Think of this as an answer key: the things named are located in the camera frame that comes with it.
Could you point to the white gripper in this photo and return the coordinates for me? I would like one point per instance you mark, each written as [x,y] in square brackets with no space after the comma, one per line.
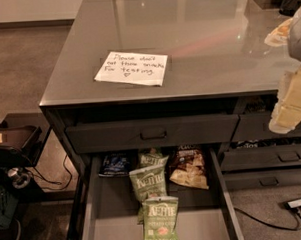
[299,35]

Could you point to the brown chip bag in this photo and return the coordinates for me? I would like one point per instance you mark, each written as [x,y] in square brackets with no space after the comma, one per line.
[188,168]

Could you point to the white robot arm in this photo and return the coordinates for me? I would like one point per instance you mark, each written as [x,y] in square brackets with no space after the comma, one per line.
[294,41]

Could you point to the top right drawer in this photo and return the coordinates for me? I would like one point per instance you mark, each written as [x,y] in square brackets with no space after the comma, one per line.
[255,126]

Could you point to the middle right drawer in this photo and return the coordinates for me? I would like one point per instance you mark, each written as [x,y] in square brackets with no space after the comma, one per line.
[261,158]

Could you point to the bottom right drawer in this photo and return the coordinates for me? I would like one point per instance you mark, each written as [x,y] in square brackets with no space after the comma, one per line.
[263,179]

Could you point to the yellow snack bag on counter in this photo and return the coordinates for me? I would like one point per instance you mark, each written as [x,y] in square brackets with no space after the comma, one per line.
[279,35]

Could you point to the grey counter cabinet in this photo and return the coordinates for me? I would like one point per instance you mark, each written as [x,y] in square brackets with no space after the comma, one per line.
[217,63]

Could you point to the green Kettle bag rear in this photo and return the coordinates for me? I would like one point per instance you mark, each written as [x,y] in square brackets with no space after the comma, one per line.
[151,157]

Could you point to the green Kettle bag middle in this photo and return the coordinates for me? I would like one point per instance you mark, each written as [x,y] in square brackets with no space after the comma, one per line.
[148,182]

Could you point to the green Kettle jalapeno bag front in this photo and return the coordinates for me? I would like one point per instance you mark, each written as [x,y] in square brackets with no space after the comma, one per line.
[160,218]

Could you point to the blue chip bag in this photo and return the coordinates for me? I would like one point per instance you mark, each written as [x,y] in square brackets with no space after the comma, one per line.
[115,165]

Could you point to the top left drawer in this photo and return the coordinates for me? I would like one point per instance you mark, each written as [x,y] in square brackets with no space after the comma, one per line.
[144,133]

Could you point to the white handwritten paper note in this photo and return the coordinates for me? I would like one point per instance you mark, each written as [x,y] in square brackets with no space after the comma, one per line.
[131,68]

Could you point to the dark side cart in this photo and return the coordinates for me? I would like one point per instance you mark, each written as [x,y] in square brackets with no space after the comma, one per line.
[22,140]

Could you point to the green plastic crate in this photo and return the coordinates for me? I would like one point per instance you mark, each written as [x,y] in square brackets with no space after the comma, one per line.
[8,204]

